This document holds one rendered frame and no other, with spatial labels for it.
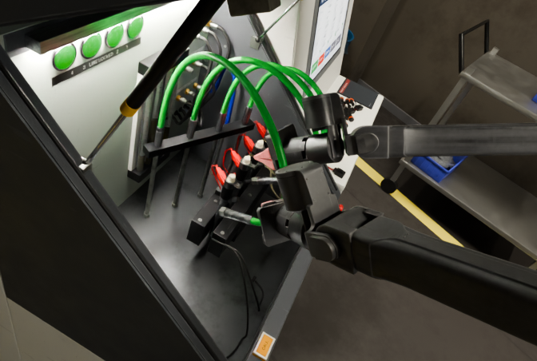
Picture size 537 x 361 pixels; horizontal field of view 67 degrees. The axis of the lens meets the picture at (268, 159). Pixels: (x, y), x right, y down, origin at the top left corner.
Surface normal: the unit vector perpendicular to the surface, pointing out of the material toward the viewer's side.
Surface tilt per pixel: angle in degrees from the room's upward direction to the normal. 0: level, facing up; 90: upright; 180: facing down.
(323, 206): 44
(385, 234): 36
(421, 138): 53
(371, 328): 0
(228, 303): 0
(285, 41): 90
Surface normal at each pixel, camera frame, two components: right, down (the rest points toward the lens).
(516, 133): -0.12, 0.04
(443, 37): -0.70, 0.29
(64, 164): 0.81, -0.21
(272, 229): 0.33, 0.04
